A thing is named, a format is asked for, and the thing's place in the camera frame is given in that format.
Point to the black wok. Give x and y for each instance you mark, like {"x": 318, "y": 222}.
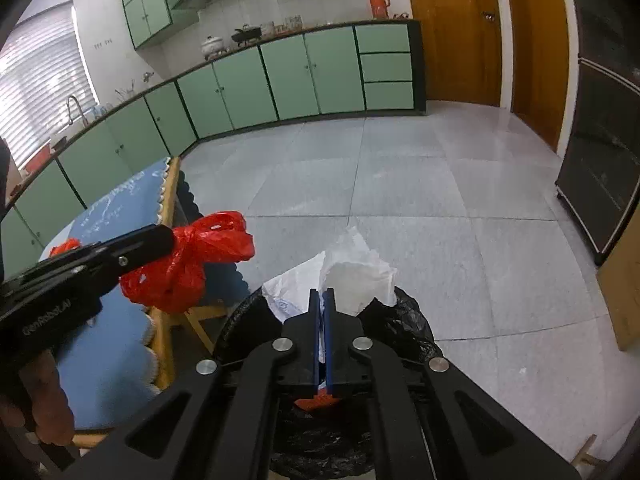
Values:
{"x": 246, "y": 35}

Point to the blue scalloped tablecloth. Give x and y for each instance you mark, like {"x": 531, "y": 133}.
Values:
{"x": 115, "y": 210}

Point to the dark glass cabinet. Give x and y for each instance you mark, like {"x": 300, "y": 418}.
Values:
{"x": 605, "y": 135}

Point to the window blinds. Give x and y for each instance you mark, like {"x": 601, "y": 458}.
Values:
{"x": 45, "y": 85}

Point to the white plastic bag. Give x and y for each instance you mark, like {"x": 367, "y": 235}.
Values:
{"x": 292, "y": 287}

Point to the white cooking pot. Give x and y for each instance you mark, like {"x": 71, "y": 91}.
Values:
{"x": 213, "y": 46}

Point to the small red wrapper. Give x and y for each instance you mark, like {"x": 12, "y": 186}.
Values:
{"x": 65, "y": 247}

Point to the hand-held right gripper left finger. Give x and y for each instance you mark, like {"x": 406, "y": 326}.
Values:
{"x": 316, "y": 332}

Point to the person's left hand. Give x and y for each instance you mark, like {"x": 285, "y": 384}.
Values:
{"x": 42, "y": 392}

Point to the orange textured wrapper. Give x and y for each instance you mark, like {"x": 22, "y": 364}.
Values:
{"x": 317, "y": 403}

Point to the metal sink faucet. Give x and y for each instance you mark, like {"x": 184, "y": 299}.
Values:
{"x": 75, "y": 110}

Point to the white paper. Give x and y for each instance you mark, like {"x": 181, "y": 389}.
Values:
{"x": 357, "y": 275}

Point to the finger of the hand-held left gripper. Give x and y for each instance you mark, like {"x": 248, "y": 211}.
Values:
{"x": 142, "y": 246}

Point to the red plastic bag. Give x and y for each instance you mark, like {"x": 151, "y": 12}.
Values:
{"x": 192, "y": 260}

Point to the cardboard box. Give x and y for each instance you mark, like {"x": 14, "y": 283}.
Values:
{"x": 622, "y": 300}

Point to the wooden table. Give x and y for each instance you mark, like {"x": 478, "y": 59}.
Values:
{"x": 167, "y": 195}

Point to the orange thermos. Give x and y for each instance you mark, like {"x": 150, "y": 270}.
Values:
{"x": 379, "y": 0}

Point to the green kitchen cabinets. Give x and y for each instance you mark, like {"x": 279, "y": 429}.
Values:
{"x": 290, "y": 75}
{"x": 150, "y": 0}

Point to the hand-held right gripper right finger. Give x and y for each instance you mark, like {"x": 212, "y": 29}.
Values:
{"x": 329, "y": 340}

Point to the wooden door panel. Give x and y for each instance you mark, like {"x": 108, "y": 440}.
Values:
{"x": 537, "y": 50}

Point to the red sink basin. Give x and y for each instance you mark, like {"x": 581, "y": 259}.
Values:
{"x": 40, "y": 156}

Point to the glass jars on counter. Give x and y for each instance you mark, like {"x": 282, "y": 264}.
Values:
{"x": 287, "y": 23}

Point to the trash bin with black liner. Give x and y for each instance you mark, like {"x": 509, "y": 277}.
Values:
{"x": 400, "y": 320}

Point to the green upper kitchen cabinets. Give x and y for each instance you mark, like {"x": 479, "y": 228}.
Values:
{"x": 150, "y": 0}

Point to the wooden door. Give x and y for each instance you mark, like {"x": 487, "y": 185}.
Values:
{"x": 450, "y": 30}

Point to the green lower kitchen cabinets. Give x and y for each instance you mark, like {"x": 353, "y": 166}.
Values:
{"x": 290, "y": 75}

